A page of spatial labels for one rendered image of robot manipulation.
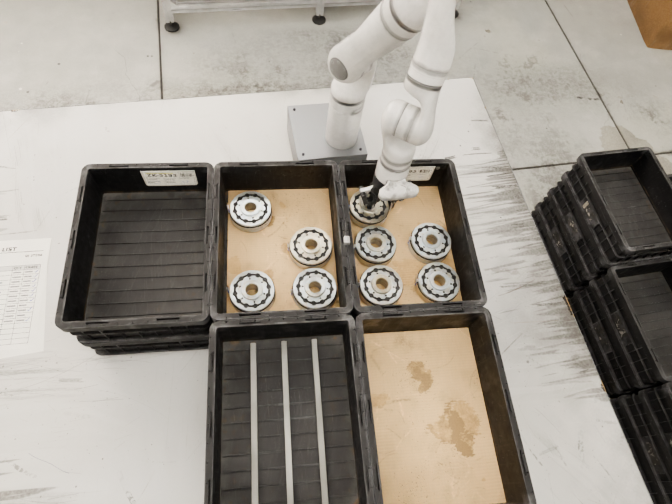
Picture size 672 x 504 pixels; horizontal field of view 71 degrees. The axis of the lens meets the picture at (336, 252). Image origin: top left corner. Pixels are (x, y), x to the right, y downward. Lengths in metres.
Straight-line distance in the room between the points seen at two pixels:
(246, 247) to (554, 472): 0.91
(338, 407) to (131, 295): 0.53
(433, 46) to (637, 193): 1.38
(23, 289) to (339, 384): 0.83
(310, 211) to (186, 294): 0.37
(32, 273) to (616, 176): 1.97
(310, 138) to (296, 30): 1.66
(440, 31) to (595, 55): 2.62
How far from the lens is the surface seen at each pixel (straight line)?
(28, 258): 1.46
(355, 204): 1.22
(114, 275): 1.21
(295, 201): 1.24
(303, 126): 1.42
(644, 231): 2.04
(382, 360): 1.10
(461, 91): 1.79
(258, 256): 1.17
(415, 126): 0.95
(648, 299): 2.06
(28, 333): 1.38
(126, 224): 1.27
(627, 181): 2.14
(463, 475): 1.11
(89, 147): 1.61
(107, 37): 3.06
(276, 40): 2.94
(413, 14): 0.98
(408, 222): 1.25
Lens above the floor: 1.88
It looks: 63 degrees down
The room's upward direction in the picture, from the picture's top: 12 degrees clockwise
